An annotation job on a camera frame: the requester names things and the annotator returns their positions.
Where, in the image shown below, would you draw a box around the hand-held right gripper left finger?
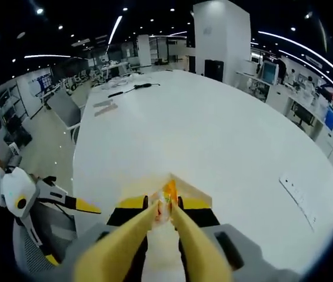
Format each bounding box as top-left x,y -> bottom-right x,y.
56,195 -> 149,282

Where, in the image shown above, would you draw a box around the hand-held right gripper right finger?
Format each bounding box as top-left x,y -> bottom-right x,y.
177,195 -> 302,282

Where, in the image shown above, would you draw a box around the cream hexagonal container tray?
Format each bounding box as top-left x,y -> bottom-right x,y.
118,172 -> 214,282

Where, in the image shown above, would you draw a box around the cream food tongs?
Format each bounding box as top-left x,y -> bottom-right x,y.
74,200 -> 232,282

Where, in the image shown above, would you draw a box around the pale yellow food packet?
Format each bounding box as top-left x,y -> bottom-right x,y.
154,179 -> 177,226

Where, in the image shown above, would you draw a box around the metal shelving rack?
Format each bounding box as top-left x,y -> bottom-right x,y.
0,80 -> 31,156

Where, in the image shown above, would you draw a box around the grey solid-back chair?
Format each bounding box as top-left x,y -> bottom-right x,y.
46,87 -> 82,142

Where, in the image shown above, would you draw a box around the grey flat strip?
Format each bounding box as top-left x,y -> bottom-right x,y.
93,99 -> 114,108
94,104 -> 119,117

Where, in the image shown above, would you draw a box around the black cabinet box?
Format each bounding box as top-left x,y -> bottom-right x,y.
204,59 -> 224,83

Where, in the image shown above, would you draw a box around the white framed display machine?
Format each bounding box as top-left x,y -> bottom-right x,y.
261,61 -> 279,85

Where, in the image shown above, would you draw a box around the white square pillar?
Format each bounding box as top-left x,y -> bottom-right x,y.
192,2 -> 252,85

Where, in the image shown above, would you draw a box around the black cable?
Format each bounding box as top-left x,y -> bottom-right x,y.
107,82 -> 162,99

